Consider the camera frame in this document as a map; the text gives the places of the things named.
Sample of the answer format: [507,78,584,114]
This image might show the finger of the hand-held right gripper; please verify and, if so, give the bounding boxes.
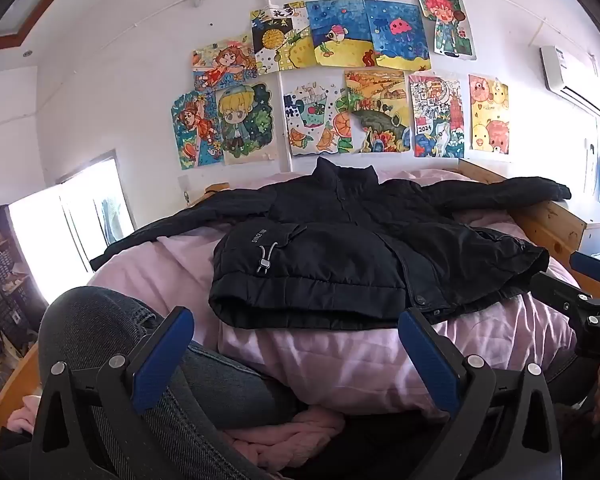
[529,271,600,318]
[569,251,600,288]

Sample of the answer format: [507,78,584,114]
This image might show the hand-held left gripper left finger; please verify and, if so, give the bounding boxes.
[29,306,196,480]

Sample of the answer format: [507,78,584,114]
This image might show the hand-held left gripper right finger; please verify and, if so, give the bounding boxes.
[398,306,563,480]

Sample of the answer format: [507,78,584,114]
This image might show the black padded jacket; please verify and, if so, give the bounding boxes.
[89,156,572,332]

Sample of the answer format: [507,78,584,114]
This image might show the white cabinet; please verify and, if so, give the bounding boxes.
[555,199,600,262]

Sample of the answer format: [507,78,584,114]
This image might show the person's leg in jeans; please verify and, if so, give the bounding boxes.
[37,286,303,480]
[545,350,600,480]

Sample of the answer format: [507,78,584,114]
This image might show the pink duvet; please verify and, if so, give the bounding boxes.
[87,167,588,421]

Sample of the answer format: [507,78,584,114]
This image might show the white door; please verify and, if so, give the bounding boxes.
[581,109,600,200]

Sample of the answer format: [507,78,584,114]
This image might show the pink fluffy cloth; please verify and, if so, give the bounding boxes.
[222,404,349,472]

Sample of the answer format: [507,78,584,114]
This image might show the bright window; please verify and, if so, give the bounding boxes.
[7,150,136,306]

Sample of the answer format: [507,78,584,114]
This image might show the black keyboard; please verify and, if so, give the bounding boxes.
[0,247,34,307]

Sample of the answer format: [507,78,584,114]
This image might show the white air conditioner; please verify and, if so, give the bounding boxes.
[540,45,600,116]

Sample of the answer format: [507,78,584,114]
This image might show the wooden bed frame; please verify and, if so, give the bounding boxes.
[187,158,600,298]

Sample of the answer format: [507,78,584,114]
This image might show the group of colourful wall drawings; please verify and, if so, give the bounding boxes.
[170,0,511,171]

